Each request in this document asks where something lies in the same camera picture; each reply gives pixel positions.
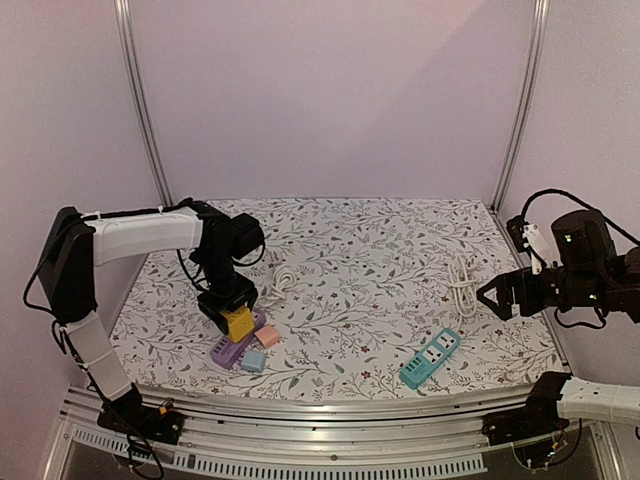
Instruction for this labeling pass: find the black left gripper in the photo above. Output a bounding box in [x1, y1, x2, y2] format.
[197, 251, 257, 334]

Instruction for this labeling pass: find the yellow cube plug adapter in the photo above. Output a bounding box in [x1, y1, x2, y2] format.
[221, 306, 255, 343]

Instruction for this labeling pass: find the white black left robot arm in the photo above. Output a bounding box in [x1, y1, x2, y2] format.
[32, 198, 266, 434]

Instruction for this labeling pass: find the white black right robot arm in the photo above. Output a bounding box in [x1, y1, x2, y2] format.
[476, 188, 639, 443]

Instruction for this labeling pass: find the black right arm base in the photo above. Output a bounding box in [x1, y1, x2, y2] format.
[481, 372, 572, 470]

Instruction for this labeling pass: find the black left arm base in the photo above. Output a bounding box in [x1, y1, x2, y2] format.
[97, 386, 186, 445]

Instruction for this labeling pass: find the pink cube adapter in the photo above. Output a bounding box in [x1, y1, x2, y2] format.
[255, 325, 281, 349]

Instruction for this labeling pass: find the purple power strip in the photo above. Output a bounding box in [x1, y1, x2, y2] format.
[210, 309, 267, 369]

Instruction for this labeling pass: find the blue cube adapter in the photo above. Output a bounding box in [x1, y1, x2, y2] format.
[240, 350, 267, 374]

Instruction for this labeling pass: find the teal power strip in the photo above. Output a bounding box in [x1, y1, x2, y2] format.
[399, 328, 461, 390]

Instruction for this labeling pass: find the floral table mat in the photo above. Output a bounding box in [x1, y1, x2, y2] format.
[111, 199, 564, 402]

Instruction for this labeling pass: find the white cable of teal strip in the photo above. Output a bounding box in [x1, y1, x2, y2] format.
[446, 254, 480, 346]

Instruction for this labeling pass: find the white cable of purple strip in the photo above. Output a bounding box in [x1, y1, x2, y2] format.
[262, 267, 299, 314]

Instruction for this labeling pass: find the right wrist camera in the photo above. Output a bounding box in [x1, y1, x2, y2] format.
[506, 215, 552, 275]

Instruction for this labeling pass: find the aluminium front rail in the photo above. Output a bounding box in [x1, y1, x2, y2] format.
[36, 386, 625, 479]

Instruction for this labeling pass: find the right aluminium corner post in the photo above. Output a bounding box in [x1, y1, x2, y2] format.
[490, 0, 550, 215]

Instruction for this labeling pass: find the aluminium corner post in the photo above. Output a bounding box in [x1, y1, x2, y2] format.
[114, 0, 174, 206]
[490, 0, 550, 215]

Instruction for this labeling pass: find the left aluminium corner post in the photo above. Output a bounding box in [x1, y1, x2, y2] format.
[114, 0, 174, 206]

